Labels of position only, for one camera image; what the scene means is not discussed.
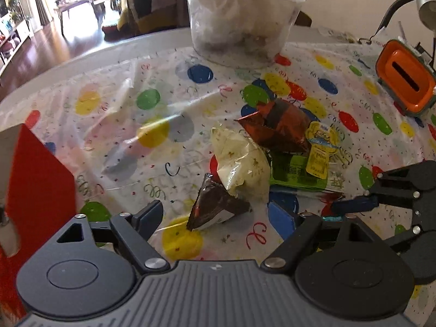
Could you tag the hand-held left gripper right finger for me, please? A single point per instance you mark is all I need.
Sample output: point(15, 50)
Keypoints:
point(282, 218)

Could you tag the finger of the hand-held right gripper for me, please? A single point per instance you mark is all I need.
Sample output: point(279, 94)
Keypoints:
point(354, 205)
point(417, 229)

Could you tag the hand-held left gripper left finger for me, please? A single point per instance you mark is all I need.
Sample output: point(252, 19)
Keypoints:
point(150, 218)

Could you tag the blue snack packet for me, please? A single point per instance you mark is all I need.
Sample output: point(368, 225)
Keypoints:
point(332, 217)

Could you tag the green snack packet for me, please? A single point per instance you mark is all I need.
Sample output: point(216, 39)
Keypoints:
point(293, 173)

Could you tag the yellow label snack pouch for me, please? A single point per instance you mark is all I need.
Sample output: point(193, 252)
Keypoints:
point(320, 150)

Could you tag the dark snack packet white label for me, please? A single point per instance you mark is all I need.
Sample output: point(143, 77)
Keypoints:
point(214, 207)

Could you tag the cream yellow snack packet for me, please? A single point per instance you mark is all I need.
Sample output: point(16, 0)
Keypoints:
point(238, 160)

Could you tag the dark red foil snack packet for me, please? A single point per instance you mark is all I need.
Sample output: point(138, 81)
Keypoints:
point(279, 126)

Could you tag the red and white cardboard box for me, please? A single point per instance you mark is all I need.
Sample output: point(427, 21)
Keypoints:
point(37, 190)

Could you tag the crumpled clear plastic sheet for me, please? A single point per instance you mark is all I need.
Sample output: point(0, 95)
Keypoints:
point(129, 136)

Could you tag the orange and green desk organizer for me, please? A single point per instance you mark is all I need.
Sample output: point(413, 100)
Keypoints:
point(407, 75)

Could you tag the colourful dotted tablecloth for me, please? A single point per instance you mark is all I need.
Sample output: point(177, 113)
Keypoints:
point(201, 75)

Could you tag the clear plastic tub with bag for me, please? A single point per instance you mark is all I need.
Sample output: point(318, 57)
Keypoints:
point(238, 17)

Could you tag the grey desk lamp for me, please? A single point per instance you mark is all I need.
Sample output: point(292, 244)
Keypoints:
point(402, 3)

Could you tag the sofa with dark blanket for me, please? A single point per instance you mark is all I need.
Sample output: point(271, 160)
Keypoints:
point(153, 3)

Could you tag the long television cabinet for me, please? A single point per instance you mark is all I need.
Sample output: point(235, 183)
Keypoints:
point(13, 41)

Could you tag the wooden coffee table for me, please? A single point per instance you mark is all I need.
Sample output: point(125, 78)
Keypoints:
point(76, 1)

